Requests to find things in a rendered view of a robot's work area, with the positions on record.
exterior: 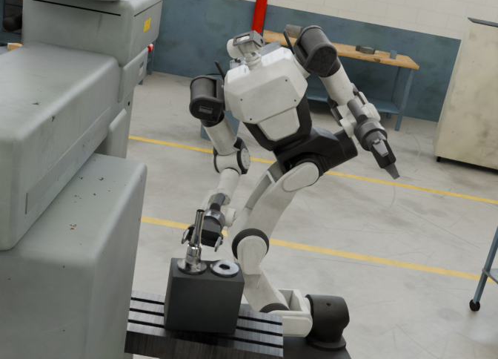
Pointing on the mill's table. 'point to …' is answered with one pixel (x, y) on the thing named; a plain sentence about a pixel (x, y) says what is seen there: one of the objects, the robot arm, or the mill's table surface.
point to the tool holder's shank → (198, 228)
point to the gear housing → (133, 74)
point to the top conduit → (15, 22)
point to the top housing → (93, 21)
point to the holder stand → (203, 296)
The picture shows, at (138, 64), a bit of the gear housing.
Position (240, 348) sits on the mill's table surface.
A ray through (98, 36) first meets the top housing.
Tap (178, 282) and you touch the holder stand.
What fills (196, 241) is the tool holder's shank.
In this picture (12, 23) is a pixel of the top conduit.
